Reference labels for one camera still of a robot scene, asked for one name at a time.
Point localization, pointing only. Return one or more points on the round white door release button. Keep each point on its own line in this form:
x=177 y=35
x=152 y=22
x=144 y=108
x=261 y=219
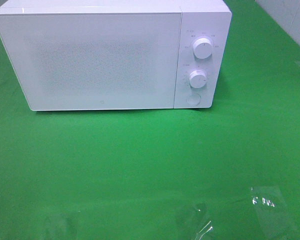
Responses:
x=193 y=99

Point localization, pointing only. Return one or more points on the white microwave knob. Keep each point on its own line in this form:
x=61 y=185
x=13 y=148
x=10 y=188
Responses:
x=197 y=79
x=202 y=47

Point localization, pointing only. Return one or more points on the white microwave door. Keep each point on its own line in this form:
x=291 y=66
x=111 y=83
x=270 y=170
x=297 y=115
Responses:
x=94 y=61

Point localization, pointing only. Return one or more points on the white microwave oven body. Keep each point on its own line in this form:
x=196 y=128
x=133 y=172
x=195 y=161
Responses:
x=210 y=18

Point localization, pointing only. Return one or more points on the clear tape patch centre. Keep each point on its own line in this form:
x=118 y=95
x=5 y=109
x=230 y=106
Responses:
x=193 y=222

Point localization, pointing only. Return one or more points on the clear tape patch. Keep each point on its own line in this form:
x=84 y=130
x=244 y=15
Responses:
x=193 y=222
x=272 y=213

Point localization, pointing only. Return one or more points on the clear tape patch right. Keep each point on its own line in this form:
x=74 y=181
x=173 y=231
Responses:
x=272 y=213

